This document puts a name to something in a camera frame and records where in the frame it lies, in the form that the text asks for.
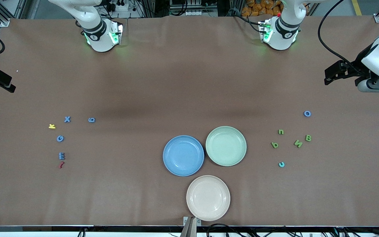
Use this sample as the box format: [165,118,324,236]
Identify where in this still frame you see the white power strip with plugs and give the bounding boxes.
[109,0,131,12]

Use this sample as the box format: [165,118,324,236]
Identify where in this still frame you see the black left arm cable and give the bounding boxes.
[318,5,366,71]

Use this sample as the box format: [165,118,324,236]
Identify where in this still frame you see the green plate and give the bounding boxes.
[205,126,247,167]

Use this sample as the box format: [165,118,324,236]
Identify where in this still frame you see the table cover sheet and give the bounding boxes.
[0,15,379,227]

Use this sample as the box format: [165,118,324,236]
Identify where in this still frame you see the beige plate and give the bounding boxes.
[186,175,231,222]

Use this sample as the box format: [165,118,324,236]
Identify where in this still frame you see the black cable loop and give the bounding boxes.
[206,224,242,237]

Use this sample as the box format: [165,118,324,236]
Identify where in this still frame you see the blue plate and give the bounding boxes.
[163,135,205,177]

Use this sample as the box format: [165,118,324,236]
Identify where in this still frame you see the bag of oranges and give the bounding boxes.
[241,0,284,17]

